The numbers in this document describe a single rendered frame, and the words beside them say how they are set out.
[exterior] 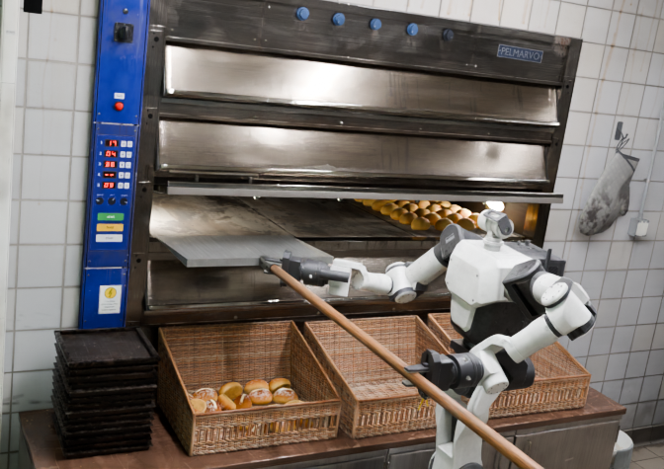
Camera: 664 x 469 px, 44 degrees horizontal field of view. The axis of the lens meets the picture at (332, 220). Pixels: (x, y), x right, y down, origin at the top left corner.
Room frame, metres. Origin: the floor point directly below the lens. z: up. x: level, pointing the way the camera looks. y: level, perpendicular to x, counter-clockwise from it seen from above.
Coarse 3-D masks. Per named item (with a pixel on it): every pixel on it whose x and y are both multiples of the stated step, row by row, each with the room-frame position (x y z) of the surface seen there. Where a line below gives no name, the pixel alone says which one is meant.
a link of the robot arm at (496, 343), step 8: (496, 336) 2.02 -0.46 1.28; (504, 336) 2.02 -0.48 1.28; (480, 344) 2.04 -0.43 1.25; (488, 344) 2.02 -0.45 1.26; (496, 344) 2.01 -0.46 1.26; (504, 344) 2.00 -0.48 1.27; (512, 344) 1.99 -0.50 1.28; (472, 352) 2.04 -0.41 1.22; (512, 352) 1.98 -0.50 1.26; (520, 360) 1.98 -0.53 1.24
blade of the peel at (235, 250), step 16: (160, 240) 2.85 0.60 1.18; (176, 240) 2.88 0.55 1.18; (192, 240) 2.91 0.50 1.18; (208, 240) 2.94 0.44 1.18; (224, 240) 2.97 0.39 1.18; (240, 240) 3.00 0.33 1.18; (256, 240) 3.03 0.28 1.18; (272, 240) 3.06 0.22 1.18; (288, 240) 3.09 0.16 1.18; (176, 256) 2.69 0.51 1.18; (192, 256) 2.71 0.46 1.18; (208, 256) 2.74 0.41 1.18; (224, 256) 2.76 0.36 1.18; (240, 256) 2.79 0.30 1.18; (256, 256) 2.81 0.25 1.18; (272, 256) 2.84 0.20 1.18; (304, 256) 2.90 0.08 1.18; (320, 256) 2.93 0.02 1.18
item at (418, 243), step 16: (304, 240) 3.14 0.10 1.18; (320, 240) 3.17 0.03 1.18; (336, 240) 3.20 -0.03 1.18; (352, 240) 3.24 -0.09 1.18; (368, 240) 3.27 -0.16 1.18; (384, 240) 3.31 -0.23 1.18; (400, 240) 3.35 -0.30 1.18; (416, 240) 3.39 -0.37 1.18; (432, 240) 3.43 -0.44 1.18; (512, 240) 3.64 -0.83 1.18
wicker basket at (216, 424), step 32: (160, 352) 2.81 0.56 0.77; (192, 352) 2.88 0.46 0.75; (288, 352) 3.07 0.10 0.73; (160, 384) 2.78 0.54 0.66; (320, 384) 2.83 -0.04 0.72; (192, 416) 2.45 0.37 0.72; (224, 416) 2.49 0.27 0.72; (256, 416) 2.54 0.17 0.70; (288, 416) 2.60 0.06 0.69; (320, 416) 2.66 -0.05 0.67; (192, 448) 2.44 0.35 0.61; (224, 448) 2.50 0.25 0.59
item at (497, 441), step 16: (272, 272) 2.62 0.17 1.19; (304, 288) 2.43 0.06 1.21; (320, 304) 2.32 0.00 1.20; (336, 320) 2.23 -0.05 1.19; (368, 336) 2.10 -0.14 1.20; (384, 352) 2.01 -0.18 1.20; (400, 368) 1.93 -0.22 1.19; (416, 384) 1.87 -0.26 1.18; (432, 384) 1.84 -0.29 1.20; (448, 400) 1.77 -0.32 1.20; (464, 416) 1.70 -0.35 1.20; (480, 432) 1.65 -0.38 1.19; (496, 432) 1.63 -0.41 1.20; (496, 448) 1.60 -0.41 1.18; (512, 448) 1.57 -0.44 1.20; (528, 464) 1.52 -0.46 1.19
